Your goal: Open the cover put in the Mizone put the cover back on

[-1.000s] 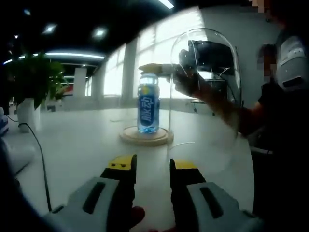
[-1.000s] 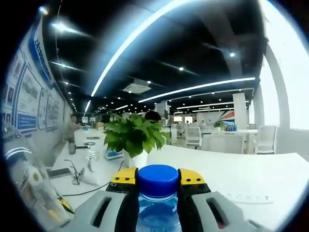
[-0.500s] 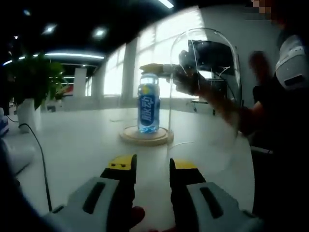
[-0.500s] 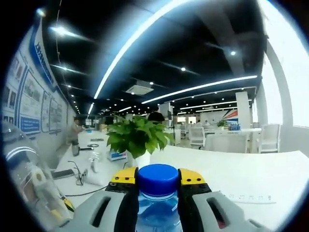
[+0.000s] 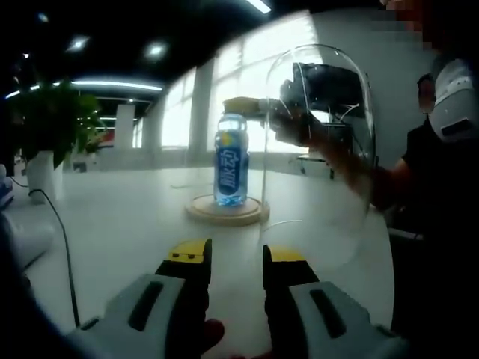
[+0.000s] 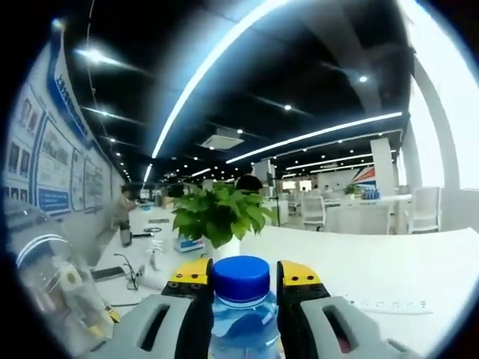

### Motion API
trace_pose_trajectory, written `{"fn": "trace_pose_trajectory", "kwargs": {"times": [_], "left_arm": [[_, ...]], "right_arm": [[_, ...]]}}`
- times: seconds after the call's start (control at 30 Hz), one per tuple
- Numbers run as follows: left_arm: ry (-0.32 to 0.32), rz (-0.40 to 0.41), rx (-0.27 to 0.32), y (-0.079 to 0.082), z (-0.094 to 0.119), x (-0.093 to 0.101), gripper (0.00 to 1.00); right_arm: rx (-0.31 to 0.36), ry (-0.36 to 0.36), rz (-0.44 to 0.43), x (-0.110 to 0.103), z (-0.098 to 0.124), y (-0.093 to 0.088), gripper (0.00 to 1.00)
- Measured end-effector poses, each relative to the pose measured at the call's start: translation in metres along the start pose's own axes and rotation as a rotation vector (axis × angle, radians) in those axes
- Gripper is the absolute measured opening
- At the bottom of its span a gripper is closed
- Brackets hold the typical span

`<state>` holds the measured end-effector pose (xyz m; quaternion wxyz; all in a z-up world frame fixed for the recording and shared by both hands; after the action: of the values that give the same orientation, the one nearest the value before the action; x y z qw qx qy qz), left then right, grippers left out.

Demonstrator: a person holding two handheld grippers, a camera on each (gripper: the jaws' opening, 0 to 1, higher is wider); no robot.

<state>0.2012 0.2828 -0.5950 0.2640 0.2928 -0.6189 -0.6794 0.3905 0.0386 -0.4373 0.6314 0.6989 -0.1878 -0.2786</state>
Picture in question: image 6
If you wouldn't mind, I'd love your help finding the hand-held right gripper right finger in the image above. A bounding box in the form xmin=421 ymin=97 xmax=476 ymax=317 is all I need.
xmin=275 ymin=260 xmax=424 ymax=359

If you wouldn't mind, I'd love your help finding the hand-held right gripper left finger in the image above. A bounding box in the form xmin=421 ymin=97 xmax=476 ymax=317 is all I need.
xmin=89 ymin=257 xmax=214 ymax=359

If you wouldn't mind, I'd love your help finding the clear glass dome cover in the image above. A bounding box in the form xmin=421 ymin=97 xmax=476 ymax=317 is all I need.
xmin=2 ymin=208 xmax=114 ymax=355

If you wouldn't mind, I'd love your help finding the blue Mizone drink bottle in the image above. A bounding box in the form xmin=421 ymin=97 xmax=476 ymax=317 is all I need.
xmin=207 ymin=255 xmax=282 ymax=359

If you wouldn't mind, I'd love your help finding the small clear glass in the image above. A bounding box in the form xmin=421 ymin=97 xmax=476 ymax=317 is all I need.
xmin=145 ymin=239 xmax=166 ymax=271

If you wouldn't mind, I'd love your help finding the blue and white box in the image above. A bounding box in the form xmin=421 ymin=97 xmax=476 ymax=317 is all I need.
xmin=173 ymin=236 xmax=207 ymax=256

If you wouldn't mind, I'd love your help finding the white plant pot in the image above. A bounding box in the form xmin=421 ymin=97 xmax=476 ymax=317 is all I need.
xmin=204 ymin=234 xmax=241 ymax=263

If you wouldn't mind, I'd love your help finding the white mesh chair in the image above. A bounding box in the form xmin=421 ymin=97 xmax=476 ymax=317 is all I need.
xmin=300 ymin=195 xmax=327 ymax=231
xmin=409 ymin=186 xmax=443 ymax=235

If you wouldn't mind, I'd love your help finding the green leafy plant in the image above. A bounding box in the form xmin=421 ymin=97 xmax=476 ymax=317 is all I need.
xmin=171 ymin=185 xmax=278 ymax=251

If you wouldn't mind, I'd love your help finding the red and blue banner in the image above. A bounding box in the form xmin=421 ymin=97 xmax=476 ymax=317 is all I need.
xmin=353 ymin=166 xmax=377 ymax=186

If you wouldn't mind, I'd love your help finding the straight ceiling light strip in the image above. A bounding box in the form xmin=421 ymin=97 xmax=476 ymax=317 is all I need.
xmin=225 ymin=111 xmax=403 ymax=165

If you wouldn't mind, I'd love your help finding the ceiling air vent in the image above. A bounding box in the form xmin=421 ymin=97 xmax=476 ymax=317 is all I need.
xmin=201 ymin=126 xmax=245 ymax=151

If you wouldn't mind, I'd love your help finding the curved ceiling light strip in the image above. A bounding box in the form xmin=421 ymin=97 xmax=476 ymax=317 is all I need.
xmin=150 ymin=0 xmax=302 ymax=161

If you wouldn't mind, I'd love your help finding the black wire stand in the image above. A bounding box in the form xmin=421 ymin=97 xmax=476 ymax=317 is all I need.
xmin=113 ymin=253 xmax=146 ymax=292

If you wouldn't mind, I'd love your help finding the blue and white wall poster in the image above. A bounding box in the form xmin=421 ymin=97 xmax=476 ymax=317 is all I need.
xmin=2 ymin=29 xmax=114 ymax=218

